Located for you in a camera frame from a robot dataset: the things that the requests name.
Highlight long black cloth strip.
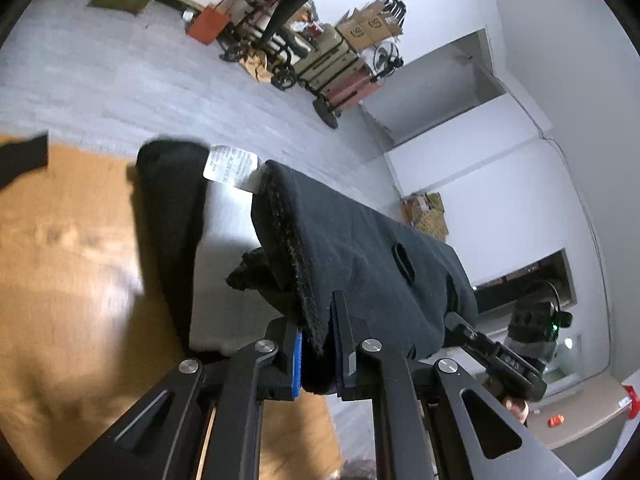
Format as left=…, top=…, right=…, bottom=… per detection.
left=0, top=132, right=49, bottom=190

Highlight white folded garment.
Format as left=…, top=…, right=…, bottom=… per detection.
left=188, top=179, right=286, bottom=356

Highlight orange paper bag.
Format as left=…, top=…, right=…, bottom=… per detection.
left=186, top=6, right=230, bottom=44

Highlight black wheeled cart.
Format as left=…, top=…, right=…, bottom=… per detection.
left=220, top=0, right=310, bottom=91

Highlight white garment label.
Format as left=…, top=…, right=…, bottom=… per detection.
left=203, top=145, right=262, bottom=193

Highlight beige stacked cases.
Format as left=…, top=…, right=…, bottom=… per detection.
left=294, top=24, right=381, bottom=129

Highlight stacked cardboard boxes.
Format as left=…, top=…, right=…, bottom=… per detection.
left=334, top=0, right=407, bottom=52

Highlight black floor fan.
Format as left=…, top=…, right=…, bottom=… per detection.
left=373, top=41, right=404, bottom=79

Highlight dark navy garment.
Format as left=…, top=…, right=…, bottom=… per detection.
left=226, top=160, right=478, bottom=394

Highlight person's right hand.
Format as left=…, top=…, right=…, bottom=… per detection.
left=502, top=396, right=529, bottom=425

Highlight black folded garment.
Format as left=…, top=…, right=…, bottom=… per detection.
left=134, top=138, right=209, bottom=351

